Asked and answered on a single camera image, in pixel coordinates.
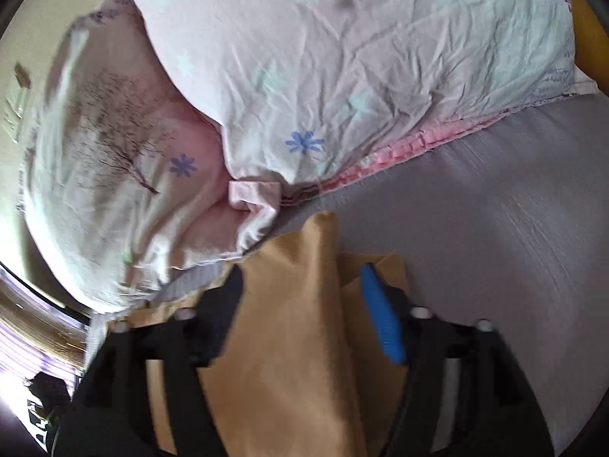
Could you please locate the tan yellow garment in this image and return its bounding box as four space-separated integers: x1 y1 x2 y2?
106 208 409 457

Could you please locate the white wall switch socket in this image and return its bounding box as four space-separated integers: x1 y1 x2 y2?
1 62 32 144

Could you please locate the window with purple curtain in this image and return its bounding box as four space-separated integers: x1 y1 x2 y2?
1 268 88 447

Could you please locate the grey purple bed sheet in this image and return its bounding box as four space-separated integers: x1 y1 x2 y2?
126 93 608 456

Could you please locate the white pillow with tree print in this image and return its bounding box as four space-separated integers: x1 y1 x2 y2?
24 0 281 313

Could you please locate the pink floral pillow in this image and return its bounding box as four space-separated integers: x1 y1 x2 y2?
127 0 598 197

